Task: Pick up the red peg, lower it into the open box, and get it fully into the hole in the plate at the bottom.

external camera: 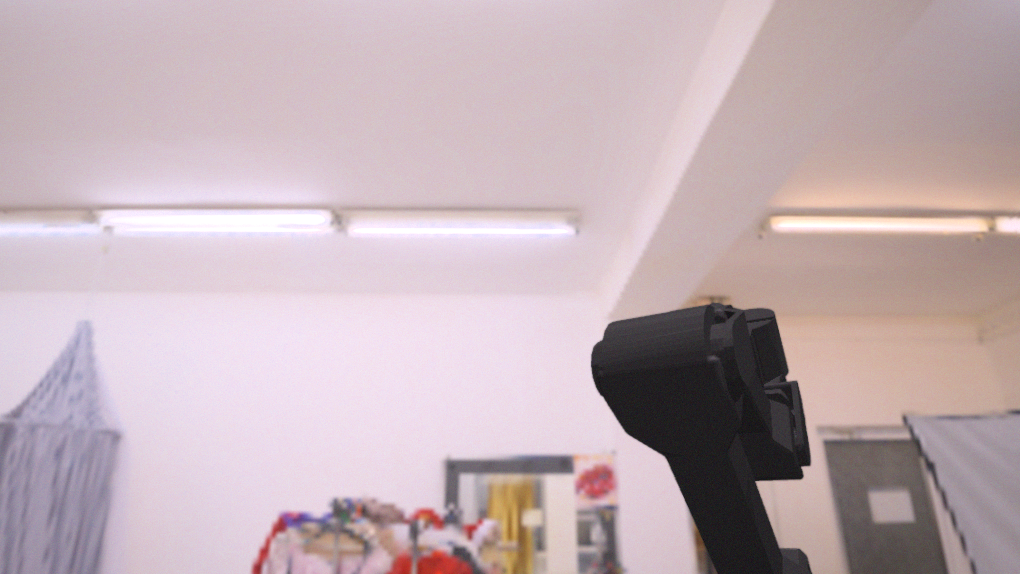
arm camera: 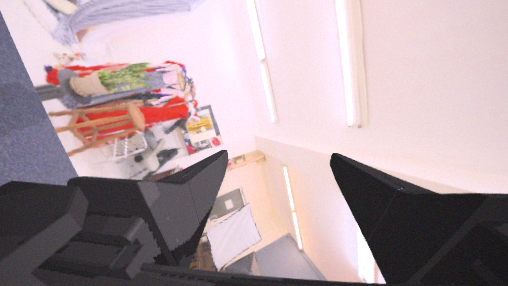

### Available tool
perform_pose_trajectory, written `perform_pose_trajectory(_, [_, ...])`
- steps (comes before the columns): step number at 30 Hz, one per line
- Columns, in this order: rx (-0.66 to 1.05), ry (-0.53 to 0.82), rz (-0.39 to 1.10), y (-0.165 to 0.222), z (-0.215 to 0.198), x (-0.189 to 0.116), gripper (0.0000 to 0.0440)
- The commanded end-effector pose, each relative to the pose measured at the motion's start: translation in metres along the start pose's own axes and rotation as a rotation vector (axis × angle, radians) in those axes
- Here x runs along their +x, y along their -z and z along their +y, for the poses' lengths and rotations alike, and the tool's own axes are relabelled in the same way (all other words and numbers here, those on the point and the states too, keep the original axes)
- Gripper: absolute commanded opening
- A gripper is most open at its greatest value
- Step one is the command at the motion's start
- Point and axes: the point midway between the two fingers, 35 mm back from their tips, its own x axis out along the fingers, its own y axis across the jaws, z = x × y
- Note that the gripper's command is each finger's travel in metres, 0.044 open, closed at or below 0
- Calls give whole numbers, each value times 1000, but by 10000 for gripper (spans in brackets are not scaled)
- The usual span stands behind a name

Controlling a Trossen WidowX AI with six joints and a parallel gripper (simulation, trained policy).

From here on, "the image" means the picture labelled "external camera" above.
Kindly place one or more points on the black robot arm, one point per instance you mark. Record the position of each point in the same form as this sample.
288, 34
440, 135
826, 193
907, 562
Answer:
706, 388

